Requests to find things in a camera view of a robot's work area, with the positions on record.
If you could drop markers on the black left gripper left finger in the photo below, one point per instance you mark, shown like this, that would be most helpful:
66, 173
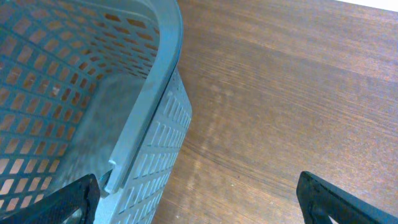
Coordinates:
82, 194

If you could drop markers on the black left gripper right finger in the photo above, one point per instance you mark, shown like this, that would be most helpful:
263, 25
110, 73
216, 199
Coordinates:
323, 202

